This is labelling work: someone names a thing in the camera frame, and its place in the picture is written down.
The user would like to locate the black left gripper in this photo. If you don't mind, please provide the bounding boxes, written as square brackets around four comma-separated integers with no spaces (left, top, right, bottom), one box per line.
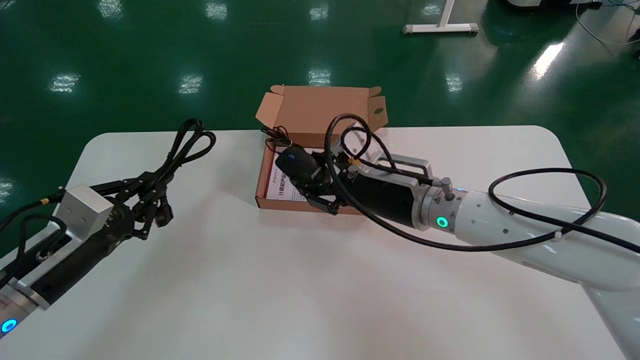
[37,172,166,303]

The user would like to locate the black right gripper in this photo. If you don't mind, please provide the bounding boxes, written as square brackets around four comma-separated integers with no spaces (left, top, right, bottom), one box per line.
[299,150,425,232]

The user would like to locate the black power cable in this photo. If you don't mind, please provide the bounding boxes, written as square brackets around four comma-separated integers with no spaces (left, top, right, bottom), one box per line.
[135,118,217,228]

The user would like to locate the black wired computer mouse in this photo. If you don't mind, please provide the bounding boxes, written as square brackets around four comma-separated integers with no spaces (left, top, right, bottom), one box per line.
[262,125,333,196]

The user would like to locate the brown cardboard storage box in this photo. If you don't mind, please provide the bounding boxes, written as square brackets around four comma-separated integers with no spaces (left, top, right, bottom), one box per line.
[254,85,388,216]

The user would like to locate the white printed paper sheet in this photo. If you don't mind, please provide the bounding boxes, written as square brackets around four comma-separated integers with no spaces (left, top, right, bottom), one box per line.
[266,160,308,202]

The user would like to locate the white table base leg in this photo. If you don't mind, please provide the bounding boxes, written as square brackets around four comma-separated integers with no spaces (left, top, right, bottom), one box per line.
[402,0,479,35]

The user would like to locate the dark machine base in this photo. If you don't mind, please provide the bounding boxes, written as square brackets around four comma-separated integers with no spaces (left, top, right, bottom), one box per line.
[502,0,603,12]

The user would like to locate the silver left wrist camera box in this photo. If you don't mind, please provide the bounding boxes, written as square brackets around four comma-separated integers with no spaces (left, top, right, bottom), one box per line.
[55,185,115,241]

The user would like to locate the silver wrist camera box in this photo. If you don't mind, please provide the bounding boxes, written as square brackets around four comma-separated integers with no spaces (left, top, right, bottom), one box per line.
[340,130,434,187]
[55,185,115,241]

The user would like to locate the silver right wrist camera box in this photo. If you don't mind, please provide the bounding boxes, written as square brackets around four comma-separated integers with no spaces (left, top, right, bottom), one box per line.
[340,130,434,187]

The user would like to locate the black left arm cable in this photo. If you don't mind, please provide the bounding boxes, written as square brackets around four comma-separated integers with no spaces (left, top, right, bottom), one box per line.
[0,187,68,281]

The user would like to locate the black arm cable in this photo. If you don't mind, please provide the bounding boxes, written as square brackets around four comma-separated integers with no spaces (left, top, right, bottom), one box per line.
[0,187,68,281]
[324,114,640,253]

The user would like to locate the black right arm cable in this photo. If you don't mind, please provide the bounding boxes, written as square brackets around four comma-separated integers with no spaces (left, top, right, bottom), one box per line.
[324,114,640,253]

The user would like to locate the thin floor cables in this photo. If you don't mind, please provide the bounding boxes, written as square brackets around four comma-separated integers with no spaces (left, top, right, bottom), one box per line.
[575,0,640,48]

